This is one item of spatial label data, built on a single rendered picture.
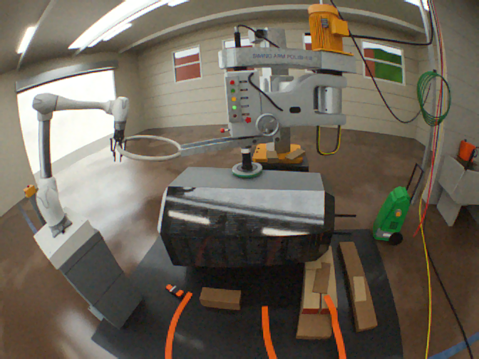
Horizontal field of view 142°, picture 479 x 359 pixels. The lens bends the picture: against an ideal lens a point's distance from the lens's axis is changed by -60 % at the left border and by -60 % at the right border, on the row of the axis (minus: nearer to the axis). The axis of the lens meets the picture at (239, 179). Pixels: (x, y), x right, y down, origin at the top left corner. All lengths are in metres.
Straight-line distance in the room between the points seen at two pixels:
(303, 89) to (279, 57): 0.26
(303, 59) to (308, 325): 1.75
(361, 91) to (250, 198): 6.54
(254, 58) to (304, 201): 0.92
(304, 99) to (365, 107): 6.16
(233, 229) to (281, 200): 0.34
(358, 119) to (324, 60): 6.10
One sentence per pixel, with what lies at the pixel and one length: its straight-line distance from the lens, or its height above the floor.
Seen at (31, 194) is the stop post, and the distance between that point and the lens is 2.23.
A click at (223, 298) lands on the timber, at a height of 0.13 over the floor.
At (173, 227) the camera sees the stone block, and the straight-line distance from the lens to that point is 1.41.
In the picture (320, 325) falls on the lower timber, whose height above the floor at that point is 0.09.
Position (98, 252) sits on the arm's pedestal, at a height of 0.68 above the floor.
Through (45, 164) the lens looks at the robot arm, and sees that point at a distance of 1.49.
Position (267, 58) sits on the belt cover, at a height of 1.65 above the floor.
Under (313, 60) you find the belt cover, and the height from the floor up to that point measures 1.65.
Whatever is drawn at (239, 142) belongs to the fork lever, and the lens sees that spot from 1.34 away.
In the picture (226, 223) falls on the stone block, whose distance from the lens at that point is 1.28.
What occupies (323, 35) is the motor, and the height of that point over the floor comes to 1.86.
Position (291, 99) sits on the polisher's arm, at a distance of 1.35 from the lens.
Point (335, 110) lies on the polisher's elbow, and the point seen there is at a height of 1.30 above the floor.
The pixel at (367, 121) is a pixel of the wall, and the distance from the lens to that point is 7.56.
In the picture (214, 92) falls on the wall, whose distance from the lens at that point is 7.90.
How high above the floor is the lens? 1.48
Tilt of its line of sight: 26 degrees down
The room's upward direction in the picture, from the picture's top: 5 degrees counter-clockwise
